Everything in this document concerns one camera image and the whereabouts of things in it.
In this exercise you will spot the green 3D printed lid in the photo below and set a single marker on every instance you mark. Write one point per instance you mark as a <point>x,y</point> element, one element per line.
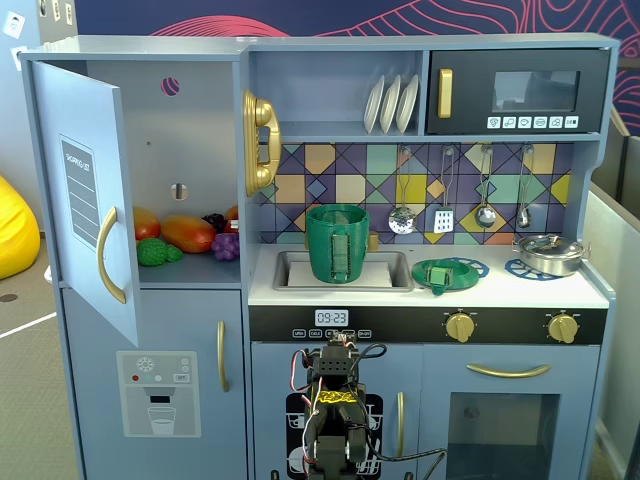
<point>460,277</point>

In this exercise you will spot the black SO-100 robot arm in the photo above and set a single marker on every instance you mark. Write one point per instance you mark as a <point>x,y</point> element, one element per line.
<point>335,365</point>

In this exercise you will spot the steel toy pot with lid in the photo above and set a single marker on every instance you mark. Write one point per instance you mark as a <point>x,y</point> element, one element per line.
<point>550,260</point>

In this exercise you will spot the green 3D printed container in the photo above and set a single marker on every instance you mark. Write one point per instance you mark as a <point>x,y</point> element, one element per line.
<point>320,250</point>

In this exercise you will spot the gold toy faucet knob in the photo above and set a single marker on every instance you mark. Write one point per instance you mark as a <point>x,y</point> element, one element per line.
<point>374,241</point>

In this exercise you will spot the grey toy sink basin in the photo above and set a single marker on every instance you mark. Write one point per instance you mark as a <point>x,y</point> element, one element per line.
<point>400,260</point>

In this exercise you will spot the steel toy skimmer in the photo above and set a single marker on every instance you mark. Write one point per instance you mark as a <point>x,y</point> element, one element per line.
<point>402,221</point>

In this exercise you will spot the red orange toy fruit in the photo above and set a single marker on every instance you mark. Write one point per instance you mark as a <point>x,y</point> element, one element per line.
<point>231,215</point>

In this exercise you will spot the purple toy grapes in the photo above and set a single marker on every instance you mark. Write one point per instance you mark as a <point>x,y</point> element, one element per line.
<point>226,246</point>

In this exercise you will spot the dark toy blackberry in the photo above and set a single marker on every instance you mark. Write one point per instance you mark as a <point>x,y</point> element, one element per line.
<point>214,220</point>

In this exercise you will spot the steel toy slotted spatula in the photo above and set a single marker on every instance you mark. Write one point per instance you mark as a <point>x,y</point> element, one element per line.
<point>443,221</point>

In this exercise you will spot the orange red toy mango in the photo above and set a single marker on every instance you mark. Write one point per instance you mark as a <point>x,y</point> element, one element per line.
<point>187,234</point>

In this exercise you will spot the gold toy telephone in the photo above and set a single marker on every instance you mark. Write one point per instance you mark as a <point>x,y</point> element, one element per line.
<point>262,112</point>

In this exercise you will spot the white toy plate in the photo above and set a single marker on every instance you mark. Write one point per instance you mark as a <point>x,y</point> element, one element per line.
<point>373,107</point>
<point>407,102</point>
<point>390,105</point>

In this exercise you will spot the gold stove knob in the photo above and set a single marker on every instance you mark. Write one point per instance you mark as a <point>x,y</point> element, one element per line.
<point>460,327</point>
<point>563,328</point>

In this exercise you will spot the steel toy ladle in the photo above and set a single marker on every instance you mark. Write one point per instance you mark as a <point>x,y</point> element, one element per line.
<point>485,216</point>

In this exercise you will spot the green toy broccoli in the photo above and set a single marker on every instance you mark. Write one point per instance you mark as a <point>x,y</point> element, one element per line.
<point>152,251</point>

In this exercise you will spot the red yellow toy peach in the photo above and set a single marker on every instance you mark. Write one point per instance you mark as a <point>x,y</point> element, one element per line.
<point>147,225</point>

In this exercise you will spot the blue wooden toy kitchen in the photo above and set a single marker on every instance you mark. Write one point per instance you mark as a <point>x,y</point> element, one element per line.
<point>165,320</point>

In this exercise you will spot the steel toy spoon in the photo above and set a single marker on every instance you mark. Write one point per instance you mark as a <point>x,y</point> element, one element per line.
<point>523,217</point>

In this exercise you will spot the black toy microwave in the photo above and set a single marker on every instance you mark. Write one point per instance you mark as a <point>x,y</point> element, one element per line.
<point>470,75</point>

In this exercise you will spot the blue shopping list fridge door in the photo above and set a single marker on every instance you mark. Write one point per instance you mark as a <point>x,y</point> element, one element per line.
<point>60,115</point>

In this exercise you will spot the grey desk divider panel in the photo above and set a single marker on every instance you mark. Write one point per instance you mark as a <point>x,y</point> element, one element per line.
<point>615,275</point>

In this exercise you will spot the yellow beanbag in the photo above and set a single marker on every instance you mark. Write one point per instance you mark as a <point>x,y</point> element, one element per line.
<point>15,235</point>

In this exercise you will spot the round brown floor cap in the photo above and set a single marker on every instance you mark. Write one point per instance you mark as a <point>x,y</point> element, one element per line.
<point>7,298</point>

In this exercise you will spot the small wrist camera board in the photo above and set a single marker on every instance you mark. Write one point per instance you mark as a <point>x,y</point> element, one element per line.
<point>341,339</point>

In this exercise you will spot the white wall socket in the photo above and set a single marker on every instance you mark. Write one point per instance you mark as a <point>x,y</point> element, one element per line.
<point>12,22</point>
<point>17,56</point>

